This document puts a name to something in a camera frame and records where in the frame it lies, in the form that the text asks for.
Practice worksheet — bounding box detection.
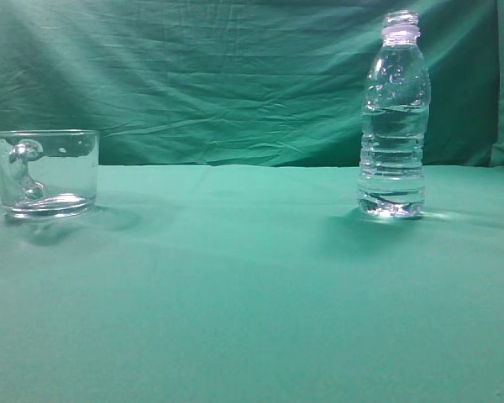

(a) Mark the green table cloth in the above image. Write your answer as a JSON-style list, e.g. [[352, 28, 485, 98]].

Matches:
[[0, 165, 504, 402]]

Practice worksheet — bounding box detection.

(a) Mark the clear plastic water bottle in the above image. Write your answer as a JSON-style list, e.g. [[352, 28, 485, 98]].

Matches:
[[358, 10, 431, 218]]

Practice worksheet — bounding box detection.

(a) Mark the clear glass cup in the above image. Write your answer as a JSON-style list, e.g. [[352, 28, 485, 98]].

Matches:
[[0, 129, 99, 220]]

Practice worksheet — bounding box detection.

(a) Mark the green backdrop cloth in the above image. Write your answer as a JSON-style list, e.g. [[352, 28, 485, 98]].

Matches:
[[0, 1, 504, 167]]

